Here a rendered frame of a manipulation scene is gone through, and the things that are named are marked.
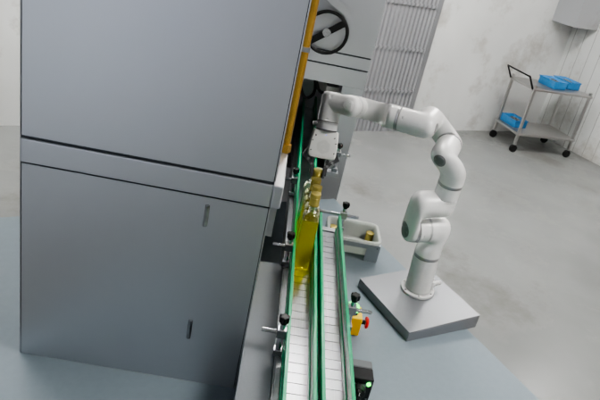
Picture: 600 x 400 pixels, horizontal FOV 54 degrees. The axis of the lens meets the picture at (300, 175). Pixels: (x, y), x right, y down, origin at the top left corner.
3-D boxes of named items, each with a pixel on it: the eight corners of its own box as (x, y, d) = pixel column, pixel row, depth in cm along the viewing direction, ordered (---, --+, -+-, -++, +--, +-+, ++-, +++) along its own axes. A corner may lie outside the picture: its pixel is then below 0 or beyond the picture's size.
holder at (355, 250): (311, 230, 257) (314, 214, 254) (372, 241, 258) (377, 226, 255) (311, 251, 241) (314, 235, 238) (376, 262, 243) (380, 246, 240)
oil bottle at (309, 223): (292, 258, 209) (304, 205, 200) (307, 261, 209) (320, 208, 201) (291, 267, 204) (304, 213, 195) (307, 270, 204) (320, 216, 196)
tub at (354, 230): (322, 231, 257) (327, 214, 254) (373, 240, 258) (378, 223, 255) (323, 253, 241) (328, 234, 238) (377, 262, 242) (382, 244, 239)
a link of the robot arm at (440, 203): (467, 192, 198) (424, 192, 193) (445, 246, 211) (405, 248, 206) (454, 176, 206) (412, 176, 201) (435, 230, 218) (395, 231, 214)
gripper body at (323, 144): (312, 124, 204) (306, 155, 206) (342, 129, 205) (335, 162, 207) (312, 122, 212) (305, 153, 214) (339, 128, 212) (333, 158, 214)
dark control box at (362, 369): (339, 378, 178) (345, 356, 174) (365, 382, 178) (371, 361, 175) (340, 398, 170) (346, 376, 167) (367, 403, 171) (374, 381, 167)
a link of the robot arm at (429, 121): (389, 155, 201) (402, 139, 213) (451, 173, 194) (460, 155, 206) (398, 111, 193) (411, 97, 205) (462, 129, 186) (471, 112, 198)
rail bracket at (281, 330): (257, 346, 165) (265, 307, 160) (281, 350, 165) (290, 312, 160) (255, 356, 161) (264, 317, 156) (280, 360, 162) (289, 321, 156)
